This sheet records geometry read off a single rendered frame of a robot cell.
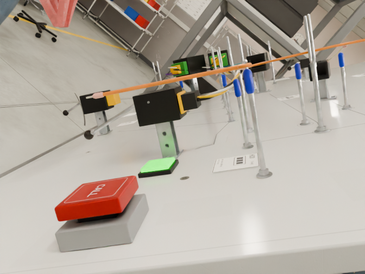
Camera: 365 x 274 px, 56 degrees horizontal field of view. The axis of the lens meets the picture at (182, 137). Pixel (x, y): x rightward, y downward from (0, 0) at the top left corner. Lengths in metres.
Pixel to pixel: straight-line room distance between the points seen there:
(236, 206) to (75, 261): 0.12
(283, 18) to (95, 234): 1.34
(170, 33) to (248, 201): 8.17
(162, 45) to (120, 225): 8.21
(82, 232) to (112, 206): 0.03
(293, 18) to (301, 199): 1.29
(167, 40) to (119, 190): 8.18
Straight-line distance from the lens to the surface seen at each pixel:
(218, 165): 0.38
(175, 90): 0.43
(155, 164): 0.40
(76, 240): 0.27
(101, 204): 0.25
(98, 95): 0.36
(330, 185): 0.29
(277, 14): 1.51
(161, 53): 8.42
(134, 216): 0.26
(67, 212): 0.26
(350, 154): 0.36
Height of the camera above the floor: 1.24
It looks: 14 degrees down
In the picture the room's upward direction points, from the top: 39 degrees clockwise
